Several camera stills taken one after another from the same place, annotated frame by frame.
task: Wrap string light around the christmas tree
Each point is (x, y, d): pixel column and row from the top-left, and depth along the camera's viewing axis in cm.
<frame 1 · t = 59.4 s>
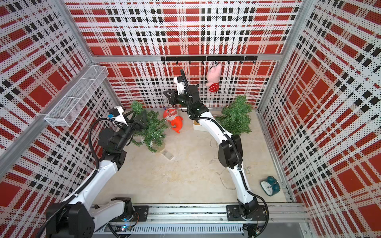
left hand: (142, 110, 72), fingers open
right hand: (165, 90, 79), fingers closed
green christmas tree: (235, 117, 83), point 26 cm above the table
red plush monster toy: (170, 114, 110), point 8 cm above the table
teal alarm clock: (271, 186, 77), point 8 cm above the table

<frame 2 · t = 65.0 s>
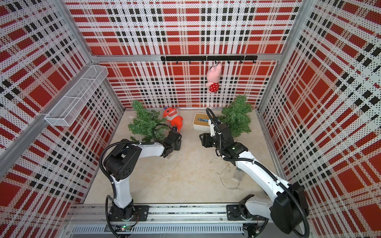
left hand: (176, 141, 102), fingers open
right hand: (204, 136, 79), fingers open
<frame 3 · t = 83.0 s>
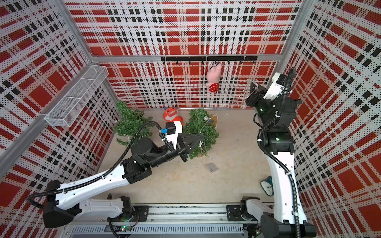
left hand: (203, 135, 53), fingers closed
right hand: (253, 82, 57), fingers closed
green christmas tree: (199, 122, 72), point 33 cm above the table
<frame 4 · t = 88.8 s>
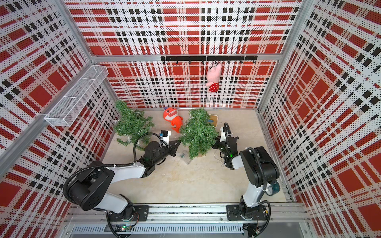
left hand: (182, 141, 86), fingers closed
right hand: (211, 135, 94), fingers open
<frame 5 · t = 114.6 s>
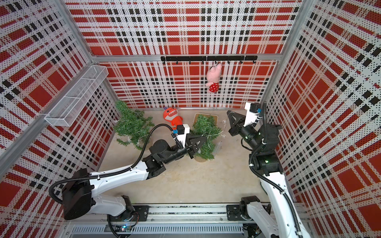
left hand: (206, 136, 65), fingers closed
right hand: (229, 112, 62), fingers closed
